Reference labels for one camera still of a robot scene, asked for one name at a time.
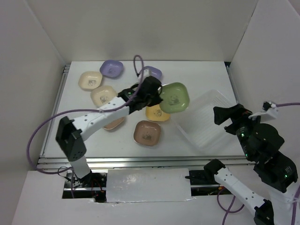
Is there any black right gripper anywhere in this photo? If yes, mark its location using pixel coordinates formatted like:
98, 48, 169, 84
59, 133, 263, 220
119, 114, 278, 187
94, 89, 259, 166
212, 101, 264, 158

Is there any green panda plate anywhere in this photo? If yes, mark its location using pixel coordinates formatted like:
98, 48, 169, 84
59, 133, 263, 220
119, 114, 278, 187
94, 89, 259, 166
159, 82, 190, 114

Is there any brown panda plate front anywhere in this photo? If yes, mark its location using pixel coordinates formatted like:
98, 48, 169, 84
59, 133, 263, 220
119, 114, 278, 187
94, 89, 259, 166
133, 120, 162, 147

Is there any brown panda plate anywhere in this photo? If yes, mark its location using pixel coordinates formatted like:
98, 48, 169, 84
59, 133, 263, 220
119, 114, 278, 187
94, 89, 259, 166
103, 117, 125, 130
133, 120, 162, 147

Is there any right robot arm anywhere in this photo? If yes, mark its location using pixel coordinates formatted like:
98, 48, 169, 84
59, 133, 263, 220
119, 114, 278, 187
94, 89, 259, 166
204, 101, 300, 225

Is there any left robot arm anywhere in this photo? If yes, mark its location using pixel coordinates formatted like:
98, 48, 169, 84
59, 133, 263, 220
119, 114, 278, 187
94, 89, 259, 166
55, 76, 162, 187

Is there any white perforated plastic bin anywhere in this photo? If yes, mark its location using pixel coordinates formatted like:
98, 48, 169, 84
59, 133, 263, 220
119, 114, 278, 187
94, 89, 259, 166
172, 90, 240, 156

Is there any yellow panda plate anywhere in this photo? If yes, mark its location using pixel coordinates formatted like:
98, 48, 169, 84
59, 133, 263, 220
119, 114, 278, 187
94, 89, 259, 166
145, 105, 171, 122

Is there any purple panda plate right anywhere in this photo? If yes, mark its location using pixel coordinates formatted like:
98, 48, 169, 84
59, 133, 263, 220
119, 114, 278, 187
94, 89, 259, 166
142, 66, 162, 81

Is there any purple panda plate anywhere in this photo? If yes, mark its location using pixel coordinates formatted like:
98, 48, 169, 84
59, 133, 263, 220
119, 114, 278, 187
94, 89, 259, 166
99, 60, 124, 79
142, 66, 162, 81

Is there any purple panda plate left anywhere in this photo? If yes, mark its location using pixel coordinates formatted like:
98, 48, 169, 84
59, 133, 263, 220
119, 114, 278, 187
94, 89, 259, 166
99, 60, 124, 79

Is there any cream panda plate lower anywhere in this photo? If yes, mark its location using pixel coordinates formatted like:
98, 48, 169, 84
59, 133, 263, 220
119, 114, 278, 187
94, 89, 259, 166
90, 85, 117, 107

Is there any cream panda plate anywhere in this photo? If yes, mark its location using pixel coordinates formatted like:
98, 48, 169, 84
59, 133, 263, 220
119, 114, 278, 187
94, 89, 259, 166
90, 85, 117, 107
78, 71, 103, 91

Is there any cream panda plate upper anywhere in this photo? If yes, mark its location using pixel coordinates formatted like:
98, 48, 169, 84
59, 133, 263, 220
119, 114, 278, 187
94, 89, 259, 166
78, 71, 103, 91

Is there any white foam cover panel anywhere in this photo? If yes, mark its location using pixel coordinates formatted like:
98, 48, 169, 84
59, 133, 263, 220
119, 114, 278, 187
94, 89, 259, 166
106, 168, 192, 203

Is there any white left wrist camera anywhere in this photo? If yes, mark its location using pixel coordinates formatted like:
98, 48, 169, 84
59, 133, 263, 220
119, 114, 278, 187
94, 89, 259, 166
138, 69, 151, 83

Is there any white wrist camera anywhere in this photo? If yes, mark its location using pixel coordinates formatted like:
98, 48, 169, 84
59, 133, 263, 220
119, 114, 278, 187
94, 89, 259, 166
138, 69, 151, 83
248, 101, 279, 122

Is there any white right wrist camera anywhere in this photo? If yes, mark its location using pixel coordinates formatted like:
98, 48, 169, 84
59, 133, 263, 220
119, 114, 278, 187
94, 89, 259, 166
248, 101, 279, 122

